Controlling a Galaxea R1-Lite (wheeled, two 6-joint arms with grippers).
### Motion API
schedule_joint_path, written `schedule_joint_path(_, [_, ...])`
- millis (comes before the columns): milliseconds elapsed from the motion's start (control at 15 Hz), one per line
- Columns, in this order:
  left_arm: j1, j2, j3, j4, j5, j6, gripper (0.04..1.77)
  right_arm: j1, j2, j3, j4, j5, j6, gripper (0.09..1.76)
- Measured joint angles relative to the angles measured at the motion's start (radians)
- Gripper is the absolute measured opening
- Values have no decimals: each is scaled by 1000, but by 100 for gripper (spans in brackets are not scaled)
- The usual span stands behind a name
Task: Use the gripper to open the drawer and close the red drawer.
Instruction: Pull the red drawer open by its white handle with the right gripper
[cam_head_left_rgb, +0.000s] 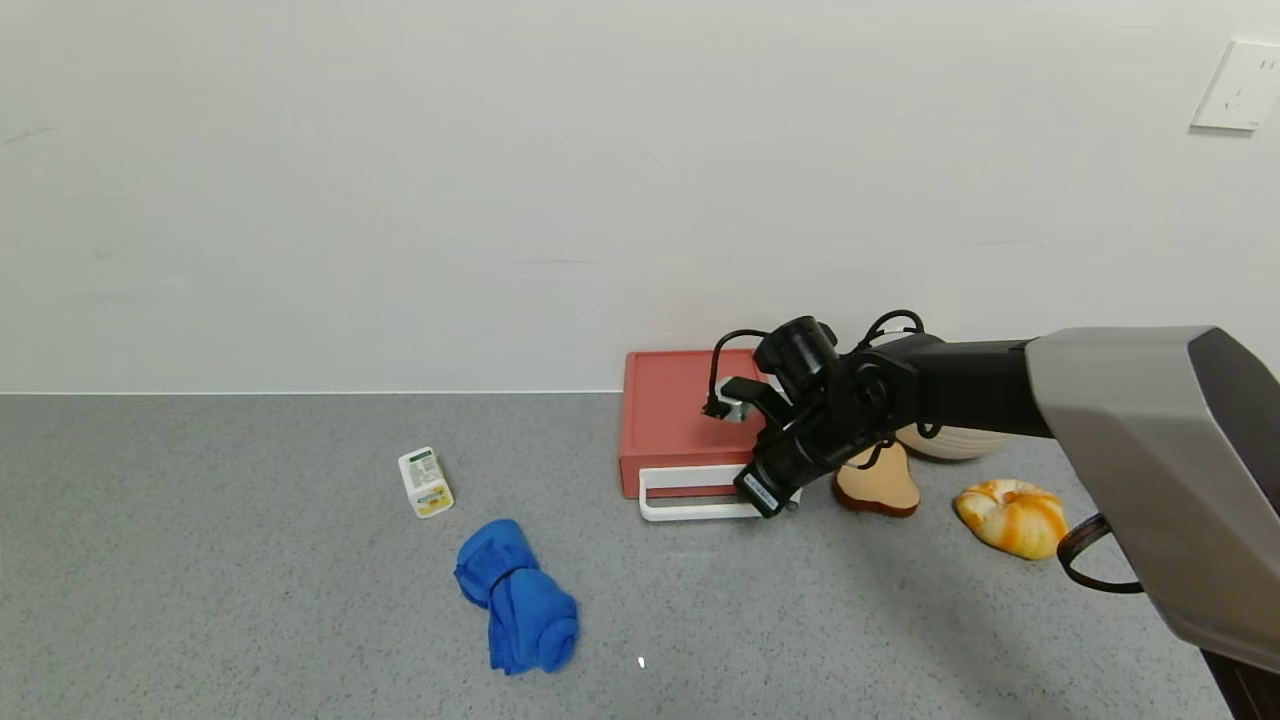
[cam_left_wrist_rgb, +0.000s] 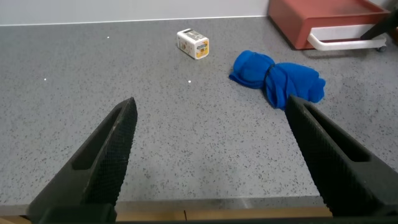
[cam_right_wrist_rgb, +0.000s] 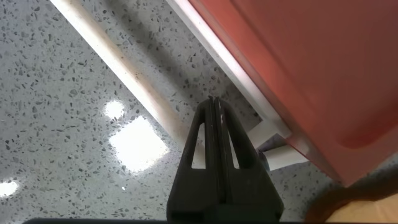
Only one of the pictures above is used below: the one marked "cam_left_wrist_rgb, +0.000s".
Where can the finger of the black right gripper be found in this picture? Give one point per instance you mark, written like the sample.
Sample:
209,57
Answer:
381,26

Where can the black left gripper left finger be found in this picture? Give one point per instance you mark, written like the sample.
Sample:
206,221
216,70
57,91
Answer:
102,168

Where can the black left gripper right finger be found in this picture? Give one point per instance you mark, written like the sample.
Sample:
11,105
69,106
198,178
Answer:
339,168

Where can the red drawer case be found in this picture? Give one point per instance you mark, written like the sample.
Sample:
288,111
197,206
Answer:
326,7

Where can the blue rolled cloth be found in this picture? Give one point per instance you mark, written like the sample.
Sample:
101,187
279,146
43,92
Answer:
286,81

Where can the small white carton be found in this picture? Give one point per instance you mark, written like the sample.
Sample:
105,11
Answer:
193,43

